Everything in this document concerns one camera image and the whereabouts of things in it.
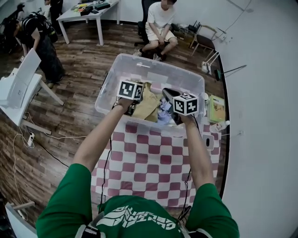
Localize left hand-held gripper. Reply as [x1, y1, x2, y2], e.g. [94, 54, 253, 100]
[116, 79, 145, 117]

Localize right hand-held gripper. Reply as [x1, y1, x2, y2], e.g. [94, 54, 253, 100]
[162, 87, 200, 126]

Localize beige clothes garment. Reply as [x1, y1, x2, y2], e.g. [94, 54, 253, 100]
[131, 81, 163, 123]

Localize clear plastic storage bin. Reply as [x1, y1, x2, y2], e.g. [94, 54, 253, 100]
[94, 53, 206, 138]

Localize person's left forearm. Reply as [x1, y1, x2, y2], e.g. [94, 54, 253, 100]
[74, 97, 131, 174]

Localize person's right forearm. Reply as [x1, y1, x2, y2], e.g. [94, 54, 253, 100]
[183, 114, 215, 188]

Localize clear plastic bottle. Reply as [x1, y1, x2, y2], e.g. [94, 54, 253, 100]
[209, 120, 231, 134]

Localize white square device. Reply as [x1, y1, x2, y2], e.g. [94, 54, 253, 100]
[201, 134, 216, 152]

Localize black office chair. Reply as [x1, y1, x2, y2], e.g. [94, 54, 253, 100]
[134, 0, 152, 47]

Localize wooden chair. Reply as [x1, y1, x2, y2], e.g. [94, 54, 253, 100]
[189, 24, 219, 57]

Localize red white checkered tablecloth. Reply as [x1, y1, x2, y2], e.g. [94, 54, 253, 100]
[90, 120, 222, 208]

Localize black router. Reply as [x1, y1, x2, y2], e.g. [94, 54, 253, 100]
[187, 20, 203, 33]

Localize black flat device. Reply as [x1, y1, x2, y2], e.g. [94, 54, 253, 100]
[94, 2, 110, 11]

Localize black case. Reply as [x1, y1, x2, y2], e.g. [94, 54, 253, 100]
[80, 6, 93, 17]

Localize white slanted-leg desk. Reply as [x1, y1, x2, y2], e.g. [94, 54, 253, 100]
[0, 73, 65, 136]

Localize white work table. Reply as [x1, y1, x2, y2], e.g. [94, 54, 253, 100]
[56, 0, 121, 46]

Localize yellow green toy pieces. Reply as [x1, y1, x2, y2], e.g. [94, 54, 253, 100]
[70, 3, 88, 13]

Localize person's green t-shirt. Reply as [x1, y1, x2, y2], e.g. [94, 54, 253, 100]
[35, 162, 241, 238]

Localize grey black chest harness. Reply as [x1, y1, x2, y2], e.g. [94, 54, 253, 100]
[74, 222, 216, 238]

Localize white furniture panel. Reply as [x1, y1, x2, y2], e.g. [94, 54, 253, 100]
[4, 200, 38, 238]

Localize long-handled floor mop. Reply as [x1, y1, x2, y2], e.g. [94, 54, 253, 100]
[213, 64, 248, 81]

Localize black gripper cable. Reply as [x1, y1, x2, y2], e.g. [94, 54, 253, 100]
[99, 137, 113, 209]
[177, 167, 194, 223]

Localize grey wall cable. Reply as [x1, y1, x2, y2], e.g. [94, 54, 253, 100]
[223, 0, 254, 32]

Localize white floor cable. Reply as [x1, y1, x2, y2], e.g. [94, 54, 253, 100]
[12, 111, 87, 210]

